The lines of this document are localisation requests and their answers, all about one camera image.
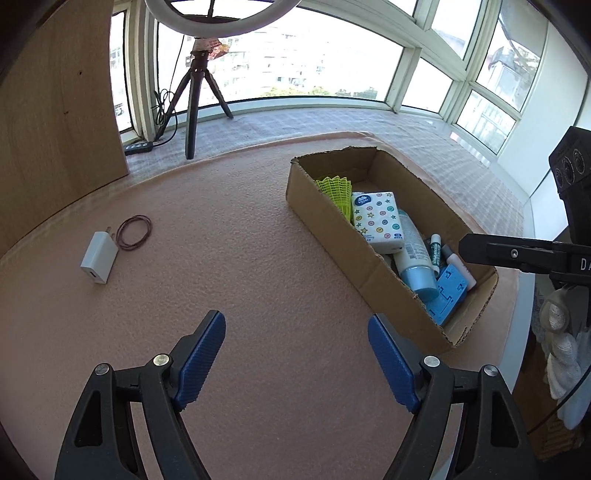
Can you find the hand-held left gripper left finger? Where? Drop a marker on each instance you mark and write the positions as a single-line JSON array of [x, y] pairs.
[[201, 360]]

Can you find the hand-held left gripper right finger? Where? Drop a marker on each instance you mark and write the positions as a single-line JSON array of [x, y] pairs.
[[392, 364]]

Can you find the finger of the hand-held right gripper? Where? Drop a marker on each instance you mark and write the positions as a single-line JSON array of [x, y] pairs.
[[498, 251]]

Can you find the small white pink-capped tube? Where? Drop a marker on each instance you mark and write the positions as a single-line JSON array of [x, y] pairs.
[[464, 274]]

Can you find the green label lip balm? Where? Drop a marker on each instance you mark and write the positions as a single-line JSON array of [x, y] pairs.
[[435, 251]]

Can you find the blue phone stand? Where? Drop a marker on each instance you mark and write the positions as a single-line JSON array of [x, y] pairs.
[[445, 295]]

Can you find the white lotion tube blue cap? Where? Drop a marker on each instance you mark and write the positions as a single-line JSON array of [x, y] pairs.
[[413, 258]]

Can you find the patterned tissue packet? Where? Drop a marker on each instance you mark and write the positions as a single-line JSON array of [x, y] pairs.
[[376, 219]]

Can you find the cardboard box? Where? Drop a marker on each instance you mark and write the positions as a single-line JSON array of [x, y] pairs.
[[332, 221]]

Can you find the yellow shuttlecock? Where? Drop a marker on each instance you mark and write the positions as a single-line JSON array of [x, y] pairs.
[[334, 189]]

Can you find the white charger plug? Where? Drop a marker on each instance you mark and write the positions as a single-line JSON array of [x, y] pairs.
[[99, 256]]

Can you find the white checked quilt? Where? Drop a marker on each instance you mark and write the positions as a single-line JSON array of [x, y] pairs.
[[300, 122]]

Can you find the large wooden board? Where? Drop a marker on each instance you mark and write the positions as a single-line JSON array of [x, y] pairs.
[[55, 115]]

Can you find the black tripod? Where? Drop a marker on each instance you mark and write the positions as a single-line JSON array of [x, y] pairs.
[[196, 74]]

